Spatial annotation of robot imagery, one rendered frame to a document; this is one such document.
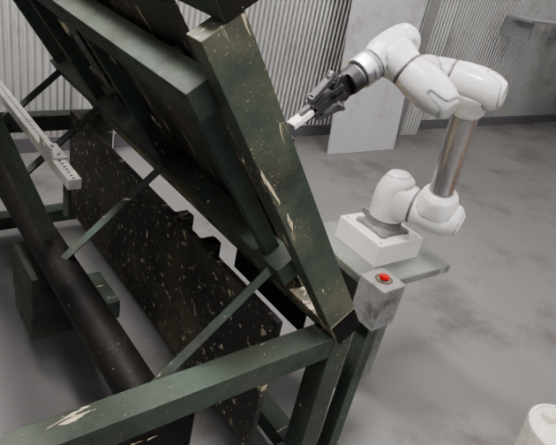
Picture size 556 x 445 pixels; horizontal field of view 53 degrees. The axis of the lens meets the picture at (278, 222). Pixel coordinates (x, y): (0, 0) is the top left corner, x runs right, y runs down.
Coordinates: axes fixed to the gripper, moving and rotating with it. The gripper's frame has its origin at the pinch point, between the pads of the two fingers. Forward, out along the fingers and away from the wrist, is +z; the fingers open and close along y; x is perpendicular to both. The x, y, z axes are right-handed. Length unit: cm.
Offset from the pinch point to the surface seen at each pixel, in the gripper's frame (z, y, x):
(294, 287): 19, 69, 9
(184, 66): 21.6, -30.0, 2.1
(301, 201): 14.3, 11.2, -13.0
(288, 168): 14.3, -1.2, -13.0
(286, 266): 23.6, 35.7, -7.0
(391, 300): -4, 83, -13
